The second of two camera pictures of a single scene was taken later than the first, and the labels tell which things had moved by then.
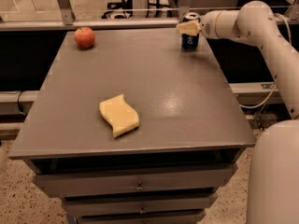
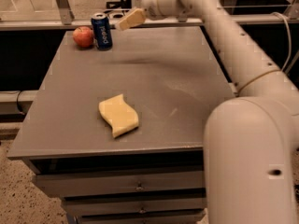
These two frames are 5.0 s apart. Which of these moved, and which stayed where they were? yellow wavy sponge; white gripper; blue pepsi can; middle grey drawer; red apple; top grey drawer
Moved: blue pepsi can; white gripper
Stayed: yellow wavy sponge; red apple; top grey drawer; middle grey drawer
